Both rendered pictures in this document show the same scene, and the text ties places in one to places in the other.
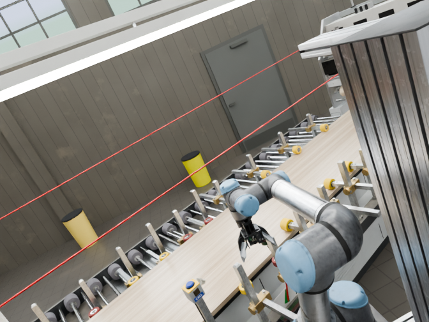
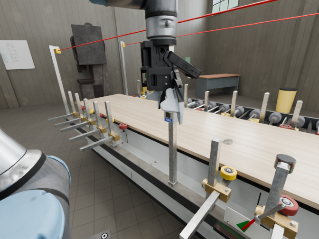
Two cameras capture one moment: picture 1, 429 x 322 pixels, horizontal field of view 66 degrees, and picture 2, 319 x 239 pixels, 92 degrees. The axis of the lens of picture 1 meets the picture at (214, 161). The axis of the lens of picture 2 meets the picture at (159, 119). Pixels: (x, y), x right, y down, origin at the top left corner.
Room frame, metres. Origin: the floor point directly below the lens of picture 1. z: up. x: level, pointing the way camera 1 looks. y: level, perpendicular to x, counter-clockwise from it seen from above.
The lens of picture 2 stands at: (1.03, -0.41, 1.47)
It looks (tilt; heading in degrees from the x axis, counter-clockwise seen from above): 21 degrees down; 75
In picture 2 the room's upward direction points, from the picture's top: 2 degrees counter-clockwise
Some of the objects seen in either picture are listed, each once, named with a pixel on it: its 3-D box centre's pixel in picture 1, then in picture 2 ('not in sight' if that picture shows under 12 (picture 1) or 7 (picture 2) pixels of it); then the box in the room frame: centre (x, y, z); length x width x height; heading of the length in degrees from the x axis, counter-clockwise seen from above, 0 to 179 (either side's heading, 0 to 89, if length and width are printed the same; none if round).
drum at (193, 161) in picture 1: (196, 169); not in sight; (5.87, 0.37, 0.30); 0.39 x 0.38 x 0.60; 7
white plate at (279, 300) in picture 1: (290, 291); (254, 231); (1.53, -0.08, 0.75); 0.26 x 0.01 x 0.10; 120
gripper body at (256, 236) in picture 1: (249, 229); (160, 66); (1.15, -0.01, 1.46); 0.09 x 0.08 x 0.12; 5
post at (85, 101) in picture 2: not in sight; (89, 118); (0.70, 1.42, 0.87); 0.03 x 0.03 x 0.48; 30
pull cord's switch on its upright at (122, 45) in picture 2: not in sight; (125, 74); (1.25, 2.68, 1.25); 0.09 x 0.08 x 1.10; 120
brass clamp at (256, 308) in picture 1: (259, 302); (215, 189); (1.46, 0.10, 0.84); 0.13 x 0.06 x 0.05; 120
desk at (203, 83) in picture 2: not in sight; (216, 85); (5.04, 5.11, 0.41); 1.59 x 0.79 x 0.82; 5
